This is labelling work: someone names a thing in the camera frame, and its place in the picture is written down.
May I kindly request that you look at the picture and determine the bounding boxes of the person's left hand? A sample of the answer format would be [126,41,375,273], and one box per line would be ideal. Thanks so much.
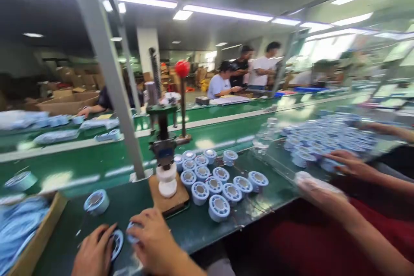
[72,223,119,276]

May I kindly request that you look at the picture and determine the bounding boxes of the person's right hand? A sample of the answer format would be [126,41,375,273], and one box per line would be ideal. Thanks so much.
[128,208,194,274]

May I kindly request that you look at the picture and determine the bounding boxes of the person's left fingers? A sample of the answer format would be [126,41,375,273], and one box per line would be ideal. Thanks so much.
[92,223,119,248]

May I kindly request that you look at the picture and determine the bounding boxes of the person's right fingers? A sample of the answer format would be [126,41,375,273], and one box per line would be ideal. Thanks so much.
[128,208,164,241]

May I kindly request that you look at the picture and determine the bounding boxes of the blue ring part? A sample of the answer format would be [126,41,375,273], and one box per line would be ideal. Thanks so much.
[104,228,125,262]

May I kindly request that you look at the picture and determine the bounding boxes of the small blue round part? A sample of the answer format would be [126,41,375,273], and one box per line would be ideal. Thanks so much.
[126,221,141,245]

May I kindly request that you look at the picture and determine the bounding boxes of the single blue spool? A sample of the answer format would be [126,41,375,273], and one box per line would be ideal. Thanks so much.
[3,170,39,193]
[83,189,110,217]

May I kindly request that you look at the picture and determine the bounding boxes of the wooden base board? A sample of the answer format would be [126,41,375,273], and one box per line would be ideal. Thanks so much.
[148,172,191,218]

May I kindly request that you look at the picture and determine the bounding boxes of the white cylinder block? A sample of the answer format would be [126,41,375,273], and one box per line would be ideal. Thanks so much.
[156,164,179,199]

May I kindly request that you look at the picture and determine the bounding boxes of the cardboard box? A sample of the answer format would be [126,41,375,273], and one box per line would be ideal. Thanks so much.
[0,191,69,276]

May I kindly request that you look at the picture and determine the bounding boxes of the green conveyor belt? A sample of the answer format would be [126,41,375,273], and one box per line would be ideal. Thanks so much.
[0,90,414,194]

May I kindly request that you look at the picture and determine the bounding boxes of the cluster of blue spool parts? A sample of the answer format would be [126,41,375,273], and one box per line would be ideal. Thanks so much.
[174,148,271,223]

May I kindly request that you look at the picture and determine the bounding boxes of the heap of blue parts in carton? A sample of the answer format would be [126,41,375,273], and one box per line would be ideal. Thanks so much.
[0,196,51,272]

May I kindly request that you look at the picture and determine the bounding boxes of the clear bag of blue parts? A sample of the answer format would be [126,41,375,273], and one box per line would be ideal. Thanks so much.
[79,117,120,131]
[95,129,122,143]
[32,129,80,146]
[0,110,50,131]

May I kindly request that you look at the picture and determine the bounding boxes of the green hand press, red knob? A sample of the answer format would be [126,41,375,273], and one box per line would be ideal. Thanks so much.
[144,48,192,173]

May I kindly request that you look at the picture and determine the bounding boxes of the open brown carton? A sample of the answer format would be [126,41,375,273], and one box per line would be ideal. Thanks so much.
[34,91,101,117]

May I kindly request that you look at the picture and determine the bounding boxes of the clear plastic bottle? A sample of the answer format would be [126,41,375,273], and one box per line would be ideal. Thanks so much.
[253,116,281,157]

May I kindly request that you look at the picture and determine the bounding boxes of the stack of cartons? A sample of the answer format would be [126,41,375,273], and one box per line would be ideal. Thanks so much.
[22,61,108,102]

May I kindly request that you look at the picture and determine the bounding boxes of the large pile of blue spools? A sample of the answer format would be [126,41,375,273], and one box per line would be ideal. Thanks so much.
[279,109,387,173]

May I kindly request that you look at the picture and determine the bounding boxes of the blue plastic tray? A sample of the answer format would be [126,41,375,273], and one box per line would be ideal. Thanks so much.
[293,86,331,94]

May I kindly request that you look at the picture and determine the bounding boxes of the ceiling tube light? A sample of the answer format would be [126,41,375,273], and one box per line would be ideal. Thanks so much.
[116,0,179,9]
[182,4,275,23]

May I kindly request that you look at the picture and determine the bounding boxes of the grey metal post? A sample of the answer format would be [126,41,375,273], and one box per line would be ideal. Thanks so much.
[96,0,144,116]
[66,0,147,182]

